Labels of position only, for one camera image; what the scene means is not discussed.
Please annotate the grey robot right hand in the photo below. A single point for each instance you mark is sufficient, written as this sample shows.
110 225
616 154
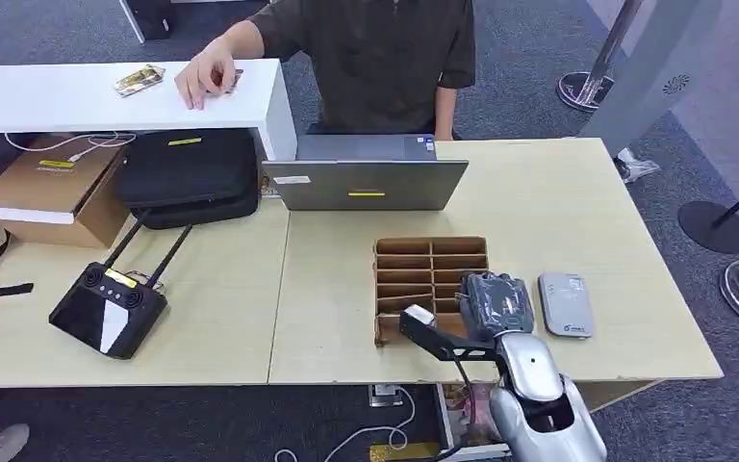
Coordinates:
496 307

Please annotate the person's right hand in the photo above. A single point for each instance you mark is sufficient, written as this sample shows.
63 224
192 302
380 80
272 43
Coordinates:
204 73

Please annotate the dark card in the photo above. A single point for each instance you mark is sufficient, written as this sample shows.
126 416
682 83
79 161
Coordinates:
234 79

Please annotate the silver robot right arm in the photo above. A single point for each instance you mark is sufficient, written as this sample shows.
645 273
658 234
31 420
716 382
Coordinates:
535 382

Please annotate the flat grey device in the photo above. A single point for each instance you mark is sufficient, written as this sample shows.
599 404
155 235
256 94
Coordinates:
566 306

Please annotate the yellow bag sticker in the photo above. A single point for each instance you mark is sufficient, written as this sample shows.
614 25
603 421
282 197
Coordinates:
184 141

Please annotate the wooden card box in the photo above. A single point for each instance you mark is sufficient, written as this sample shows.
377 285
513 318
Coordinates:
420 268

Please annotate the white furniture leg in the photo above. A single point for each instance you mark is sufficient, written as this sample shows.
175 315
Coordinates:
132 22

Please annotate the black bag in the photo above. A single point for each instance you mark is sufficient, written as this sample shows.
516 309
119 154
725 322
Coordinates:
188 175

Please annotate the white open drawer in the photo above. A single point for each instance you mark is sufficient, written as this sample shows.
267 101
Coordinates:
465 414

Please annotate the white laptop sticker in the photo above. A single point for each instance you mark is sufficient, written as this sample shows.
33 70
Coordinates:
292 180

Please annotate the metal floor socket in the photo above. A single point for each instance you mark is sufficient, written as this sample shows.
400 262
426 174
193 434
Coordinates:
385 395

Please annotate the white raised shelf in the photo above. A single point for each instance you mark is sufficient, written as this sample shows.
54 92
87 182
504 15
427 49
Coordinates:
57 95

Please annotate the person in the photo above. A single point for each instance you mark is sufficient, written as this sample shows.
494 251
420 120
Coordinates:
376 64

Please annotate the yellow box sticker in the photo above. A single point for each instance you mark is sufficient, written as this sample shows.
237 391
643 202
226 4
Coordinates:
56 164

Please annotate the golden strip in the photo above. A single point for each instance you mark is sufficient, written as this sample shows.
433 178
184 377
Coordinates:
401 453

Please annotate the grey laptop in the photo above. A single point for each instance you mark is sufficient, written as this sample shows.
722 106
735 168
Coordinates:
369 178

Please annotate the clear plastic wrap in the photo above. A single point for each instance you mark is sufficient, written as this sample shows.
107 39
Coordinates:
634 167

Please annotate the brown cardboard box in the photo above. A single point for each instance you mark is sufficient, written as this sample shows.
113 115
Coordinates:
44 191

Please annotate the yellow remote sticker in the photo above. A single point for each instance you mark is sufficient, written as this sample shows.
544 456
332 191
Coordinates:
121 278

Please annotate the black remote controller with antennas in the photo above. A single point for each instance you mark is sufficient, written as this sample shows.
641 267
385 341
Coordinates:
105 315

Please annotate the grey standing panel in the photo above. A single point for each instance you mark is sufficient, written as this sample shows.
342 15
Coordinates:
650 76

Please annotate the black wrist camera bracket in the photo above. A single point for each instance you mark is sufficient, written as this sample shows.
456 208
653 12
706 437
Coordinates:
446 347

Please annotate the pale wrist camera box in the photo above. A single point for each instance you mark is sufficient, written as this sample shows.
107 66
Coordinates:
419 314

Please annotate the black stanchion post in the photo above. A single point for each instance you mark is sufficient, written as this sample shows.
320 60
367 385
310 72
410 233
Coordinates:
714 226

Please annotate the chrome stanchion post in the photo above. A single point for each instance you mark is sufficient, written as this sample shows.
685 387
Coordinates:
599 64

